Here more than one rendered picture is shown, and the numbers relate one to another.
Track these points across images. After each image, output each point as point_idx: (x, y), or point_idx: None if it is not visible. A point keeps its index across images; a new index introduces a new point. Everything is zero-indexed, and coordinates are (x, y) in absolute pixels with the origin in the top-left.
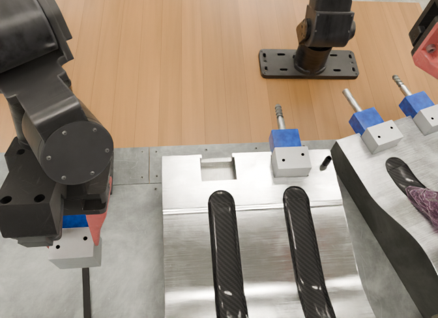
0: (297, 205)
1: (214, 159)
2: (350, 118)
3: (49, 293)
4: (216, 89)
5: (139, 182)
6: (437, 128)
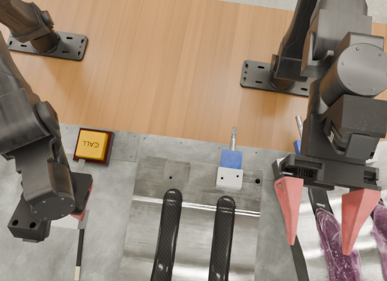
0: (226, 209)
1: (177, 161)
2: None
3: (59, 227)
4: (200, 91)
5: (128, 159)
6: None
